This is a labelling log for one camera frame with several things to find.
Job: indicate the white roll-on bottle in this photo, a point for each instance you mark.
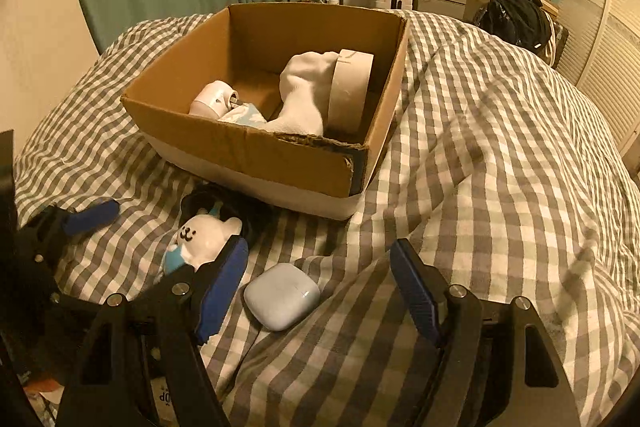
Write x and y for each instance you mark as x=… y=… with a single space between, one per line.
x=212 y=99

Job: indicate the pale blue earbuds case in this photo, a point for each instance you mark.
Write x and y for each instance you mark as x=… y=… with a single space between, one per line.
x=281 y=297

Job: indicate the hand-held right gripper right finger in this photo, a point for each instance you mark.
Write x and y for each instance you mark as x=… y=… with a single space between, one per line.
x=414 y=289

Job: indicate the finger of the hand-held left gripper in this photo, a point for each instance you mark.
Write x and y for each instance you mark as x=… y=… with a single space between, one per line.
x=92 y=217

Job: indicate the black bag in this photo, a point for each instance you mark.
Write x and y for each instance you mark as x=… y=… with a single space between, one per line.
x=515 y=19

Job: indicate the white louvred door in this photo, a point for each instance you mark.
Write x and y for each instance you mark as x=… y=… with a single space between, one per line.
x=600 y=42

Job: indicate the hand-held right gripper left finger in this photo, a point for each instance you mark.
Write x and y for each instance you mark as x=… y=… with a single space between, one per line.
x=219 y=294

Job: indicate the white printed packet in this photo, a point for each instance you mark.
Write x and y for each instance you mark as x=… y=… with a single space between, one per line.
x=162 y=399

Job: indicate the white bear figurine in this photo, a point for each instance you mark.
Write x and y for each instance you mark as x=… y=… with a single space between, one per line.
x=202 y=234

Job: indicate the grey checkered blanket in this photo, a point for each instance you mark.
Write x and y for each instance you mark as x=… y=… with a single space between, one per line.
x=490 y=187

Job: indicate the light blue patterned cloth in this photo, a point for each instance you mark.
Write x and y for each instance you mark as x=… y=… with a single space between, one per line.
x=242 y=114

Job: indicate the white tape roll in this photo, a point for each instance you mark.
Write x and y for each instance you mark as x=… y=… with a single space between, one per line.
x=347 y=99

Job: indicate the cardboard box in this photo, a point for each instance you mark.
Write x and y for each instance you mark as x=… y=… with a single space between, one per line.
x=240 y=147

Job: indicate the white sock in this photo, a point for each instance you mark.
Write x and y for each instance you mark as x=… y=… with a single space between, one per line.
x=300 y=92

